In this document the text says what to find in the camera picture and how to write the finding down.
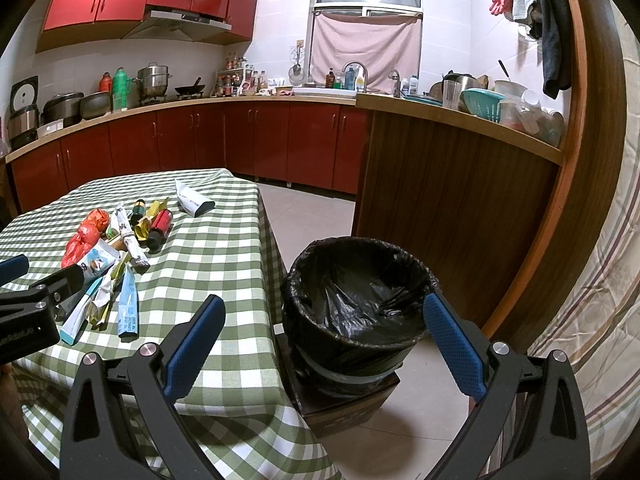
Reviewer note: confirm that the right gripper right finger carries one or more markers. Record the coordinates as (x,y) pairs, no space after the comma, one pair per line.
(527,420)

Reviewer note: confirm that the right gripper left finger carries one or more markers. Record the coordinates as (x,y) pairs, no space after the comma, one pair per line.
(98,441)

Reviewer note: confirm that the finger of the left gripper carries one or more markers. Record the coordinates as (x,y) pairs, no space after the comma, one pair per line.
(60,285)
(13,268)

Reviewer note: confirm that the white blue snack packet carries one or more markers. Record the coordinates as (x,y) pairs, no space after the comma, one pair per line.
(97,261)

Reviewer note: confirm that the red plastic bag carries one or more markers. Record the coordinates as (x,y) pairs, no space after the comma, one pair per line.
(86,236)

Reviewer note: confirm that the light blue long packet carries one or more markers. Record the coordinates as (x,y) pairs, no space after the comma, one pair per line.
(127,303)

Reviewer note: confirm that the white wrapper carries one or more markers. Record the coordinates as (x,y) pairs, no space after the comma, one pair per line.
(138,257)

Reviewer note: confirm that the yellow snack wrapper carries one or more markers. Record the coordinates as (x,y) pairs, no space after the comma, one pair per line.
(143,226)

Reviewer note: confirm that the red black small bottle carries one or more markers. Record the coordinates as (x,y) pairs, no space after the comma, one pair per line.
(159,230)

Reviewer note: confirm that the white toothpaste tube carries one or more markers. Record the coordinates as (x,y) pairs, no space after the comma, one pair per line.
(194,203)

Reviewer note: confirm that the green orange small bottle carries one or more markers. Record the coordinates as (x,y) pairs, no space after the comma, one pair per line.
(137,212)

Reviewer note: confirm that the black trash bin with liner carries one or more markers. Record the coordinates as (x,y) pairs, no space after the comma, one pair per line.
(352,311)

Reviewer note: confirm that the red lower kitchen cabinets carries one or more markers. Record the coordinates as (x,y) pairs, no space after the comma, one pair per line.
(307,143)

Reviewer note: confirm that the green checked tablecloth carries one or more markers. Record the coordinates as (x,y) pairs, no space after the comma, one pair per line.
(237,409)

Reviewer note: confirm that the striped fabric at right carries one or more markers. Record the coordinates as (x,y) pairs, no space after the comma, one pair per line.
(598,324)

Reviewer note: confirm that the white rice cooker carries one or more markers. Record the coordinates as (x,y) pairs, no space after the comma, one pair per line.
(24,118)

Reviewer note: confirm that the brown cardboard box under bin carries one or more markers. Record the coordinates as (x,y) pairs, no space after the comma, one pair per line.
(326,412)

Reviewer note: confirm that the dark cooking pot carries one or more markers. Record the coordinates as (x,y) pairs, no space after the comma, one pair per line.
(63,106)

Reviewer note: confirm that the red thermos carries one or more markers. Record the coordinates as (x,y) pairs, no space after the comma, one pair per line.
(106,83)

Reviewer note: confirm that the green thermos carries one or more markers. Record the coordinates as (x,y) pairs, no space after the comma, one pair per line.
(121,88)

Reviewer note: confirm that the brown wooden counter partition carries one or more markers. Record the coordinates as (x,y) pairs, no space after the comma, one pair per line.
(463,195)

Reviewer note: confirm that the steel stock pot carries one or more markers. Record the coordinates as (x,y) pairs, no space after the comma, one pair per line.
(153,81)

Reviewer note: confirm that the black wok pan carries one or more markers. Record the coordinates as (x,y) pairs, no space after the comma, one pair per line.
(195,89)

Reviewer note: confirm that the steel range hood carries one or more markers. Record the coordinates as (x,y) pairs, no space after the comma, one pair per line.
(177,25)

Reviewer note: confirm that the teal plastic basket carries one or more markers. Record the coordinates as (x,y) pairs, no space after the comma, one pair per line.
(483,103)

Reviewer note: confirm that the chrome sink faucet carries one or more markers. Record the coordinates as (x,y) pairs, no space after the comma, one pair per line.
(355,77)

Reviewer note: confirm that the pink window curtain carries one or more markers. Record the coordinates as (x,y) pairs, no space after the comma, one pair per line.
(380,43)

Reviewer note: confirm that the dark hanging clothes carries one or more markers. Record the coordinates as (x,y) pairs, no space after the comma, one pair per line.
(557,46)

